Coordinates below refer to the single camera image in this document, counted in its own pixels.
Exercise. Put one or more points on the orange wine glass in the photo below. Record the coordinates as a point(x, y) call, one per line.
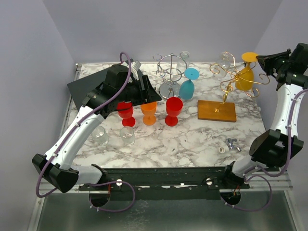
point(149, 111)

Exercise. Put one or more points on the chrome faucet tap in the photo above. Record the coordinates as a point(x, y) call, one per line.
point(231, 146)

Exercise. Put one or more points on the red wine glass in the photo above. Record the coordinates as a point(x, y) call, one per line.
point(173, 108)
point(125, 111)

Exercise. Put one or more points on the blue wine glass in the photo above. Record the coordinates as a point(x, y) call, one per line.
point(187, 87)

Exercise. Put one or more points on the clear glass tumbler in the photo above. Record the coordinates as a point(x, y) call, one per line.
point(100, 136)

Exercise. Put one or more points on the gold wire glass rack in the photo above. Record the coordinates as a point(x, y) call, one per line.
point(224, 111)

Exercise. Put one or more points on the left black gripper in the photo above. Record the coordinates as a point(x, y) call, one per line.
point(148, 95)

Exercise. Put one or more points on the clear ribbed wine glass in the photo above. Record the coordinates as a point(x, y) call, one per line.
point(223, 64)

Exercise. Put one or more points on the black network switch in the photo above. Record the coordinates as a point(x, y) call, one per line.
point(81, 87)

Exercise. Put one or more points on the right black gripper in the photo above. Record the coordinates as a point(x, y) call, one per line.
point(267, 62)

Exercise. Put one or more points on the clear glass on silver rack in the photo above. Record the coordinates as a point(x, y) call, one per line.
point(183, 61)

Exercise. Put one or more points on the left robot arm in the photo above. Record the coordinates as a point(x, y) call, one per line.
point(96, 97)

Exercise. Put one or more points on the black mounting rail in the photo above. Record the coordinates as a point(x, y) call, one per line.
point(178, 183)

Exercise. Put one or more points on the yellow wine glass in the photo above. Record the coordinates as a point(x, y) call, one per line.
point(245, 78)

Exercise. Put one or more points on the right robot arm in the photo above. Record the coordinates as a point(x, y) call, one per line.
point(272, 151)

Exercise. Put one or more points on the silver wire glass rack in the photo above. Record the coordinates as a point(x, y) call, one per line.
point(170, 75)

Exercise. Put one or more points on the aluminium frame rail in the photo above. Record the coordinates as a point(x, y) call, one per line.
point(46, 187)

